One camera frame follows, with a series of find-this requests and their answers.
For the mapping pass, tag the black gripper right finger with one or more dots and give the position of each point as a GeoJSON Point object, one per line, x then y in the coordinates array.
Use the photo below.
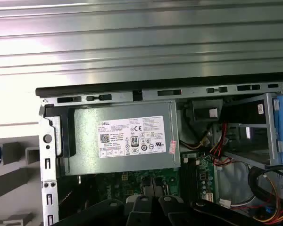
{"type": "Point", "coordinates": [172, 212]}

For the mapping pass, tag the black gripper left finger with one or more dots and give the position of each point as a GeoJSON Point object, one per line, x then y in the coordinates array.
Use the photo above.
{"type": "Point", "coordinates": [141, 212]}

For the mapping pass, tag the black RAM slot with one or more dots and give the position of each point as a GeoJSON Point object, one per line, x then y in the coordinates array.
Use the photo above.
{"type": "Point", "coordinates": [186, 183]}
{"type": "Point", "coordinates": [194, 183]}

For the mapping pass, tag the green motherboard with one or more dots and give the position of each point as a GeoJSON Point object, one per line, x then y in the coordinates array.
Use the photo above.
{"type": "Point", "coordinates": [132, 181]}

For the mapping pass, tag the grey power supply unit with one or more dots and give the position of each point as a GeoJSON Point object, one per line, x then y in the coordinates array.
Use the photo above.
{"type": "Point", "coordinates": [85, 141]}

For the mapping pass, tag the grey optical drive cage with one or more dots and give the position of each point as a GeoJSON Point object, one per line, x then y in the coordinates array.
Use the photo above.
{"type": "Point", "coordinates": [250, 110]}

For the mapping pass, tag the black and grey PC case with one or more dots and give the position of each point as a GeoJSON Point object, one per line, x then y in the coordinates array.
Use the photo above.
{"type": "Point", "coordinates": [85, 90]}

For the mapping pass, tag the grey parts rack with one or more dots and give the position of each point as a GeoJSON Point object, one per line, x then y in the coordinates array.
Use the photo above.
{"type": "Point", "coordinates": [11, 153]}

